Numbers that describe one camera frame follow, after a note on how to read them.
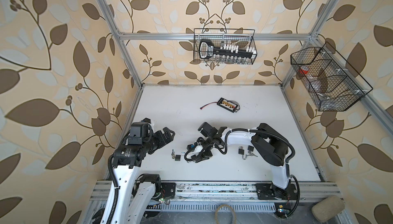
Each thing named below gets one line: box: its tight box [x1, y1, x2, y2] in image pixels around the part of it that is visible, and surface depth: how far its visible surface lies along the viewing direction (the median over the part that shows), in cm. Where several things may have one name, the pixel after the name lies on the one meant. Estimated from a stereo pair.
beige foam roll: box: [311, 194, 345, 223], surface depth 69 cm
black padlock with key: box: [170, 149, 181, 162], surface depth 86 cm
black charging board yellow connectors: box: [216, 97, 238, 114], surface depth 110 cm
